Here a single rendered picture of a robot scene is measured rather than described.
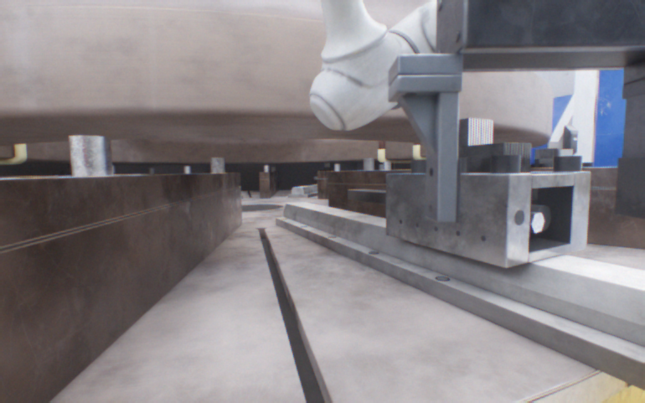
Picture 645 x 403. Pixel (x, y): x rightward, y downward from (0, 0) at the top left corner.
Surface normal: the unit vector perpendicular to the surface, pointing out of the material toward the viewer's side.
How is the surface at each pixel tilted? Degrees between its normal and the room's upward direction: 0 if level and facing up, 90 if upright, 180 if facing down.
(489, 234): 90
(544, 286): 71
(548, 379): 0
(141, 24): 90
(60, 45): 90
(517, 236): 90
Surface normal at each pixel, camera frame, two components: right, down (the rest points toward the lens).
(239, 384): -0.02, -0.99
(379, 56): 0.41, 0.32
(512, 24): 0.00, 0.10
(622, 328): -0.90, 0.06
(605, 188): -0.66, 0.08
